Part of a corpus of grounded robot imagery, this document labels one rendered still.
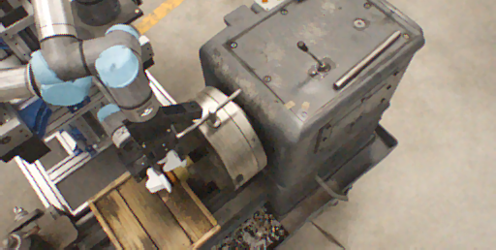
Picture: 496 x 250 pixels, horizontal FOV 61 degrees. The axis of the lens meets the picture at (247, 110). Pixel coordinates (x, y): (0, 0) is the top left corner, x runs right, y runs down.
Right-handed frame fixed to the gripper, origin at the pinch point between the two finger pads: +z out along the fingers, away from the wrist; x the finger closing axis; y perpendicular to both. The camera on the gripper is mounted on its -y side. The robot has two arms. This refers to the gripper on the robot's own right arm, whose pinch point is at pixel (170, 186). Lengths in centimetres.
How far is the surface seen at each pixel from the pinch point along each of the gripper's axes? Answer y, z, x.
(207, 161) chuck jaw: -13.2, 1.4, 2.4
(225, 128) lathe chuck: -21.0, 1.3, 14.5
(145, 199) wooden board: 8.2, -9.7, -19.7
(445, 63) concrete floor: -189, -3, -109
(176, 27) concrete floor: -71, -139, -108
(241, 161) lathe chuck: -19.9, 9.7, 7.8
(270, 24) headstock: -53, -18, 17
